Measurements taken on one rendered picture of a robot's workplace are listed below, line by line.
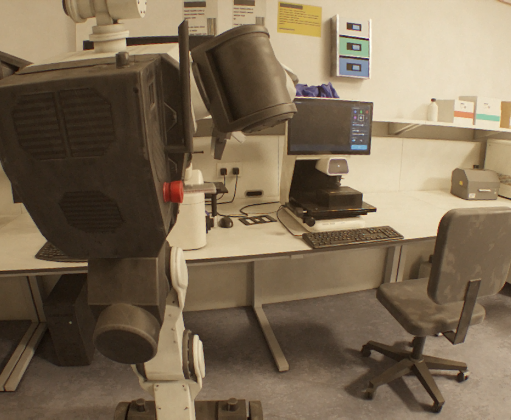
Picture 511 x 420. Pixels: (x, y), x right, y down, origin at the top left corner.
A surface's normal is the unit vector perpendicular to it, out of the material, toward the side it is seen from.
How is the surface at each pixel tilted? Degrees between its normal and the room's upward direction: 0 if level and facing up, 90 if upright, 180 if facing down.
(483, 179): 45
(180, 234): 90
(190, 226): 91
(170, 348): 100
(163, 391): 72
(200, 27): 90
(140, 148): 107
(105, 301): 62
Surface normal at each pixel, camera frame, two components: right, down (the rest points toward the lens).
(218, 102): -0.40, 0.26
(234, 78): -0.60, 0.32
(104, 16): 0.07, 0.56
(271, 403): 0.00, -0.96
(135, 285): 0.07, -0.18
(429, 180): 0.21, 0.29
